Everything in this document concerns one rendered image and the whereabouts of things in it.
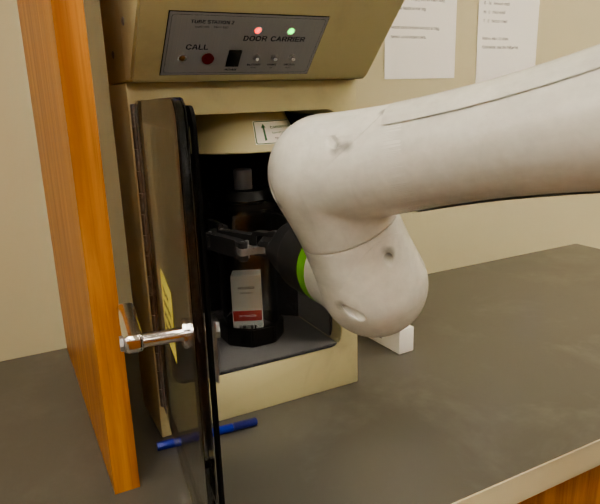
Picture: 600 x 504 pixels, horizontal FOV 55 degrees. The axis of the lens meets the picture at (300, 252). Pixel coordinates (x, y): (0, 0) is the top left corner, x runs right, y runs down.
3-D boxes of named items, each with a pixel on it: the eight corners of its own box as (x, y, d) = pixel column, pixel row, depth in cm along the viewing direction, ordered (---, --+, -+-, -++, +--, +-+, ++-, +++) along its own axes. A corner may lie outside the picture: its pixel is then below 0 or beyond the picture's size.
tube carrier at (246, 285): (209, 324, 96) (199, 196, 91) (268, 311, 101) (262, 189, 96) (232, 347, 87) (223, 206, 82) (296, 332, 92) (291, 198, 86)
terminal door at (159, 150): (170, 408, 78) (140, 100, 67) (223, 577, 50) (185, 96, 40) (164, 410, 77) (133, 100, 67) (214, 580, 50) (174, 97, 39)
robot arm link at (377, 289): (383, 375, 56) (464, 310, 59) (334, 269, 50) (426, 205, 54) (313, 328, 68) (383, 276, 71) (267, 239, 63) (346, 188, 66)
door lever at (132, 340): (173, 315, 56) (170, 290, 56) (190, 353, 48) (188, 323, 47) (115, 324, 54) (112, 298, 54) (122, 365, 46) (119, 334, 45)
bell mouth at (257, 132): (167, 149, 90) (163, 112, 89) (270, 142, 98) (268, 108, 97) (203, 157, 75) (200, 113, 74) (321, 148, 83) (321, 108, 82)
